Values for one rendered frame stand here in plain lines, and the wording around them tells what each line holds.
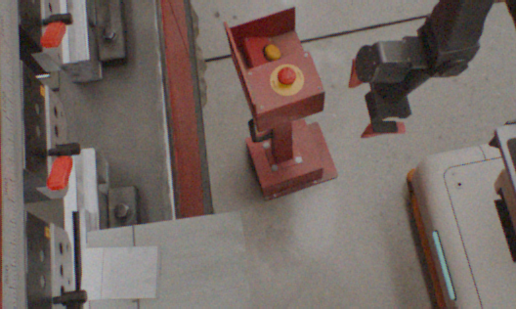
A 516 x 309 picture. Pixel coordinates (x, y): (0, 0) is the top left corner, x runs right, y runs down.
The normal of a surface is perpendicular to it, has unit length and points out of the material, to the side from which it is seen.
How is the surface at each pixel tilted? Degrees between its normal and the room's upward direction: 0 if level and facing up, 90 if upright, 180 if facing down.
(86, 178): 0
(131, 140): 0
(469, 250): 0
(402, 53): 22
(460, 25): 85
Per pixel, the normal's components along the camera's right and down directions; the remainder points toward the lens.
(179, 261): -0.06, -0.29
